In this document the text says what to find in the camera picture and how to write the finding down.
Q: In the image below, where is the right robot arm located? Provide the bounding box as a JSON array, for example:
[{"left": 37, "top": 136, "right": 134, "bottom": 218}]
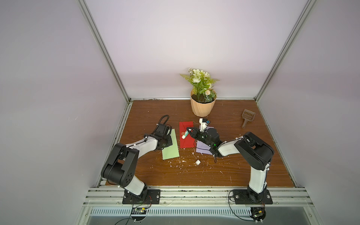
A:
[{"left": 187, "top": 127, "right": 275, "bottom": 195}]

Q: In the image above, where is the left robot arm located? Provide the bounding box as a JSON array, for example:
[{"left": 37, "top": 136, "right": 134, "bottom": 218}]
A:
[{"left": 101, "top": 123, "right": 173, "bottom": 199}]

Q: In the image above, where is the left base cable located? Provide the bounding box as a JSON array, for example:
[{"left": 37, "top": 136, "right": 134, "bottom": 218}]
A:
[{"left": 113, "top": 196, "right": 152, "bottom": 225}]

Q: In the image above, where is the beige flower pot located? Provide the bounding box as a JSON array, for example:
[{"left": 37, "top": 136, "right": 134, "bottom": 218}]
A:
[{"left": 190, "top": 90, "right": 217, "bottom": 117}]

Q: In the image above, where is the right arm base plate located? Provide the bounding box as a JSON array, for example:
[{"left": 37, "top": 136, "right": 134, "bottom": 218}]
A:
[{"left": 230, "top": 189, "right": 273, "bottom": 205}]

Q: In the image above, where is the purple envelope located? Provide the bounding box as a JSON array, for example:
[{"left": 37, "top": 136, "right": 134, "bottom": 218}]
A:
[{"left": 195, "top": 140, "right": 212, "bottom": 155}]

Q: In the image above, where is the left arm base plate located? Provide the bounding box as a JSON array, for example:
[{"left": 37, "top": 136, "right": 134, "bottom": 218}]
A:
[{"left": 122, "top": 189, "right": 161, "bottom": 205}]

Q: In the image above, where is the red envelope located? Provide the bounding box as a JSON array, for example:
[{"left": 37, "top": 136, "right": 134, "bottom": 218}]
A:
[{"left": 179, "top": 121, "right": 195, "bottom": 149}]

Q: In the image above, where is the right base cable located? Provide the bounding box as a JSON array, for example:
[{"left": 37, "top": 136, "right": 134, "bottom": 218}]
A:
[{"left": 227, "top": 190, "right": 266, "bottom": 223}]

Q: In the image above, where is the artificial flower plant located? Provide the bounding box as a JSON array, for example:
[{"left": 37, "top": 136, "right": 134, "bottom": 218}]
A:
[{"left": 180, "top": 68, "right": 219, "bottom": 104}]

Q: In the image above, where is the brown plastic scoop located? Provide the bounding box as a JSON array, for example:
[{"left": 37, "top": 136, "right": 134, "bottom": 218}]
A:
[{"left": 242, "top": 109, "right": 256, "bottom": 128}]

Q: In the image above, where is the white green glue stick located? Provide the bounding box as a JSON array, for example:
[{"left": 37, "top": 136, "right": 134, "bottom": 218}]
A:
[{"left": 182, "top": 131, "right": 188, "bottom": 139}]

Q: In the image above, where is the green envelope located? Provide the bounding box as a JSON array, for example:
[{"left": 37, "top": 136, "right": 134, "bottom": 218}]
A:
[{"left": 162, "top": 129, "right": 180, "bottom": 160}]

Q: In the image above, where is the base cable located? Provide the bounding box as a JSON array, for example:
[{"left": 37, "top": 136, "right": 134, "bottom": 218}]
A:
[
  {"left": 113, "top": 196, "right": 152, "bottom": 225},
  {"left": 227, "top": 190, "right": 266, "bottom": 223}
]

